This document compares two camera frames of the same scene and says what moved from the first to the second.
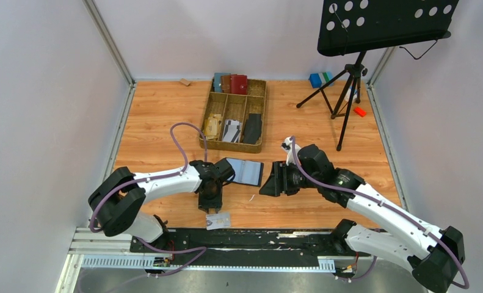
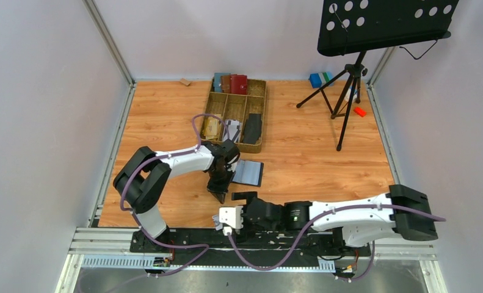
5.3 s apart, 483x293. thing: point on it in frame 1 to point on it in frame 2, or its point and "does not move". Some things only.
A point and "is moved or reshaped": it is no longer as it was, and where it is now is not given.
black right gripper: (279, 179) to (246, 207)
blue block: (315, 80) does not move
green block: (326, 77) does not move
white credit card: (218, 220) is moved or reshaped
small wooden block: (185, 81) does not move
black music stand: (352, 27) does not move
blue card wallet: (217, 81) does not move
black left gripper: (209, 200) to (218, 178)
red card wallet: (239, 84) does not move
